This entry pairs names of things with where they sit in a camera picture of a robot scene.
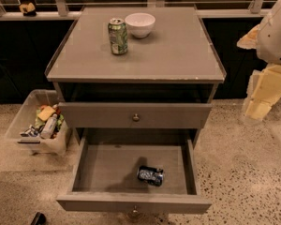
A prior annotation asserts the open grey drawer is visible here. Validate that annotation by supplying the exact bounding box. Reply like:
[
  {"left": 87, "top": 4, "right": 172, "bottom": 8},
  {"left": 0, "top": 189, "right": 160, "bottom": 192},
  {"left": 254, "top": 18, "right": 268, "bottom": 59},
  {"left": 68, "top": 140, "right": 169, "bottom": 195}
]
[{"left": 57, "top": 128, "right": 211, "bottom": 214}]

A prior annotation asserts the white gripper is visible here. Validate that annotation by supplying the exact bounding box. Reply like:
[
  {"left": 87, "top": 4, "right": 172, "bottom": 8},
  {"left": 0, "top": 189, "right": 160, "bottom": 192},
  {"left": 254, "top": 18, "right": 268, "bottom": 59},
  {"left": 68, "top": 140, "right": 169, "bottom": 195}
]
[{"left": 237, "top": 0, "right": 281, "bottom": 121}]

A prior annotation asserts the green soda can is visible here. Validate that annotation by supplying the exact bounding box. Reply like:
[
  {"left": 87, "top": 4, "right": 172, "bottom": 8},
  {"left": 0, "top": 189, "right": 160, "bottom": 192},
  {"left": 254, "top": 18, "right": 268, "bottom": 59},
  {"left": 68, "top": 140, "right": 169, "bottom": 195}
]
[{"left": 108, "top": 18, "right": 127, "bottom": 55}]

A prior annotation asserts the yellow black object on ledge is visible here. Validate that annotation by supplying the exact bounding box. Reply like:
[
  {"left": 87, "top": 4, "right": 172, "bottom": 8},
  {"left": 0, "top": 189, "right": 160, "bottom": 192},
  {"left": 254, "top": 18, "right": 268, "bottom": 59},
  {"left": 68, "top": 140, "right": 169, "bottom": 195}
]
[{"left": 19, "top": 2, "right": 37, "bottom": 16}]

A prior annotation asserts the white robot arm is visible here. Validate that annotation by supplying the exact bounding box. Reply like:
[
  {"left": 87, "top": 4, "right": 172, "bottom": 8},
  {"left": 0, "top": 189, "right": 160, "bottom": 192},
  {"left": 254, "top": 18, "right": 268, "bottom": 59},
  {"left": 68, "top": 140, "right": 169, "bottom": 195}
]
[{"left": 237, "top": 0, "right": 281, "bottom": 121}]

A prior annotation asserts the white ceramic bowl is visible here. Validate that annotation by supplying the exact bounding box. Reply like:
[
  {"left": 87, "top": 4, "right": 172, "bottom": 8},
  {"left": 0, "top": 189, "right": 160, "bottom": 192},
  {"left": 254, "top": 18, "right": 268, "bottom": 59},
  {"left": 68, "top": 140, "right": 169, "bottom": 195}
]
[{"left": 125, "top": 12, "right": 155, "bottom": 38}]

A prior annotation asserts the black object on floor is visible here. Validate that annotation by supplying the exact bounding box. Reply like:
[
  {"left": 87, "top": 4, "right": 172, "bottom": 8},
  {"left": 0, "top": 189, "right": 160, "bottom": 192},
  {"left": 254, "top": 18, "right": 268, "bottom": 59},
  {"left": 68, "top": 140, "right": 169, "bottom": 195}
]
[{"left": 30, "top": 212, "right": 47, "bottom": 225}]

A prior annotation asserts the white bottle in bin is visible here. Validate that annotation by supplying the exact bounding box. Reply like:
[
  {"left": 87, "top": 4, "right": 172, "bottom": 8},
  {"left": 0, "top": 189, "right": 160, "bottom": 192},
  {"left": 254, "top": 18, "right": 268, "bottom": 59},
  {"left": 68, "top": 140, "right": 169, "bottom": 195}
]
[{"left": 40, "top": 113, "right": 57, "bottom": 139}]

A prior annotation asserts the clear plastic bin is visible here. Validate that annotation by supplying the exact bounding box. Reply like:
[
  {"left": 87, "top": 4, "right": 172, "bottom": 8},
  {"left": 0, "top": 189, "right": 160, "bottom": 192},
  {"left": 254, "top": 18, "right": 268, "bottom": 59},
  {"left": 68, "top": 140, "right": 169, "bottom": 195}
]
[{"left": 5, "top": 89, "right": 71, "bottom": 155}]

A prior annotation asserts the blue pepsi can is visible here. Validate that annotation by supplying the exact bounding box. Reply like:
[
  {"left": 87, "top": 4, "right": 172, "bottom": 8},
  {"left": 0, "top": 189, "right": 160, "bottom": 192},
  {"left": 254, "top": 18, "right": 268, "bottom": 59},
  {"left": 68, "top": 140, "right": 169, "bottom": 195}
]
[{"left": 137, "top": 166, "right": 164, "bottom": 187}]

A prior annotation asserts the yellow sponge in bin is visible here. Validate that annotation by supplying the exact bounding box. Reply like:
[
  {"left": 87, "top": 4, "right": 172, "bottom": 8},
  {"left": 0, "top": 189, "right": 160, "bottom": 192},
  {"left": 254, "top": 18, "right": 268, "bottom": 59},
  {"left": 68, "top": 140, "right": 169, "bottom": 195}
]
[{"left": 37, "top": 106, "right": 55, "bottom": 122}]

